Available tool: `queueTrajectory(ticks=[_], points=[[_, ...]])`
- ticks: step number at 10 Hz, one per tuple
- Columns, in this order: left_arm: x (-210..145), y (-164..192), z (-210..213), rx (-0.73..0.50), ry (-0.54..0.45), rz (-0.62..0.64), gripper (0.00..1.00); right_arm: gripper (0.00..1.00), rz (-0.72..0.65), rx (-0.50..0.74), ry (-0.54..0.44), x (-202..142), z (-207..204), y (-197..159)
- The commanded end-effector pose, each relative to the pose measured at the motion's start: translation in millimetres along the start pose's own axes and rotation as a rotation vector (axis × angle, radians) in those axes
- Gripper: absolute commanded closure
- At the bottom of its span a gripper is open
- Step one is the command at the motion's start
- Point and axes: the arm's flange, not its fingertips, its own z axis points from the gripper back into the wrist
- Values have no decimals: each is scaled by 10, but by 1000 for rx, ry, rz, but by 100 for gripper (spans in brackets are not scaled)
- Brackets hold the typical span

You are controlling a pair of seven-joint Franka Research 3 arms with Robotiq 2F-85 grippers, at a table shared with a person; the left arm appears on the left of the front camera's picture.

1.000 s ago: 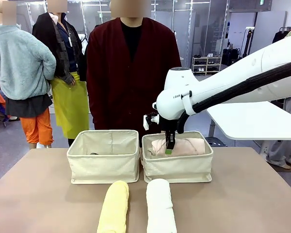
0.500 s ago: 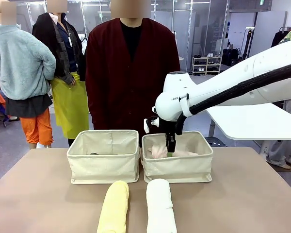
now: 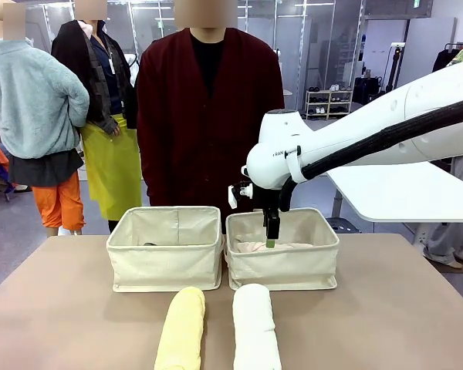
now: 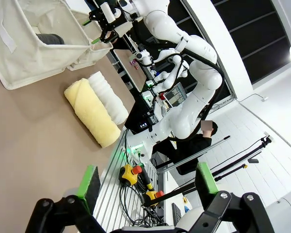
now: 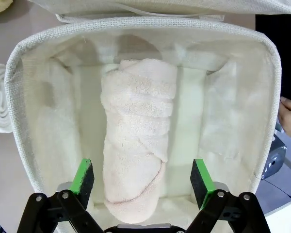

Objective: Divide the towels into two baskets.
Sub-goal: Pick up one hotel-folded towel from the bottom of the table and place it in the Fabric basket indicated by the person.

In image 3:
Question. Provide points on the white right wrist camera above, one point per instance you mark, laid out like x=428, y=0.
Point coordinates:
x=235, y=196

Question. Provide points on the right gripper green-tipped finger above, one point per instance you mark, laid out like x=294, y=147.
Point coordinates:
x=265, y=219
x=273, y=231

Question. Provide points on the wooden shoe rack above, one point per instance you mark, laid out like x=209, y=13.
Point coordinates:
x=329, y=103

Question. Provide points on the black clothes rack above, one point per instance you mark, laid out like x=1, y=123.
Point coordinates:
x=443, y=59

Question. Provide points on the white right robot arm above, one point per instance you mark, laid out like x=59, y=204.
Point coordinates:
x=351, y=131

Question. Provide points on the mannequin in black jacket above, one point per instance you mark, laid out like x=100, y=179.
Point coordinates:
x=108, y=154

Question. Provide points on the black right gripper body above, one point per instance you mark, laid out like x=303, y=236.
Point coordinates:
x=266, y=198

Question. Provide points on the pink towel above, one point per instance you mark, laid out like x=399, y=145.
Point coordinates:
x=251, y=247

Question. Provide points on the white towel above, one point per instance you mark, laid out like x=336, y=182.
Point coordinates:
x=254, y=327

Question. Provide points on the person in maroon cardigan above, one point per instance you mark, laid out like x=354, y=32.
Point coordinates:
x=200, y=127

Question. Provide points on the beige fabric basket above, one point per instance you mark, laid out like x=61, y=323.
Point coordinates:
x=281, y=266
x=166, y=262

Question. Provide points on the mannequin in pale blue fleece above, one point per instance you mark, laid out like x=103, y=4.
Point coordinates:
x=31, y=100

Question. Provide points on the black cases stack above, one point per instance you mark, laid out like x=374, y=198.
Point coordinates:
x=368, y=90

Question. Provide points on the white side table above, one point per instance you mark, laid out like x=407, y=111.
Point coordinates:
x=401, y=196

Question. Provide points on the yellow towel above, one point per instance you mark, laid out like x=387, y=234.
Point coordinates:
x=181, y=331

